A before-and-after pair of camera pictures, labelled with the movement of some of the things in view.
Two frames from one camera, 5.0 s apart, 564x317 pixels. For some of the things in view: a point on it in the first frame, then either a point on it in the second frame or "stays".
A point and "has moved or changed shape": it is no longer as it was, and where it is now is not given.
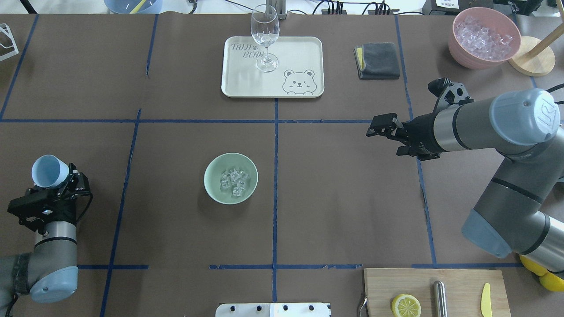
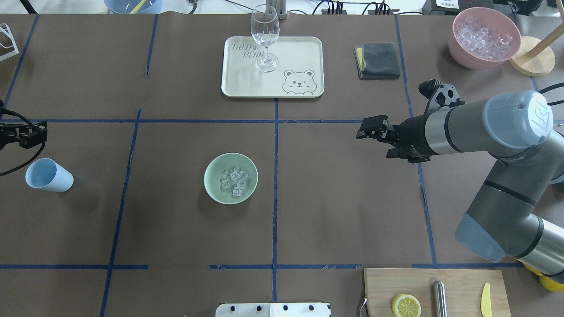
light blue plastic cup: [48, 171] has moved or changed shape
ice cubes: [236, 179] stays
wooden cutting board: [464, 290] stays
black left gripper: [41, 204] → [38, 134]
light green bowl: [231, 178] stays
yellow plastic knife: [485, 301] stays
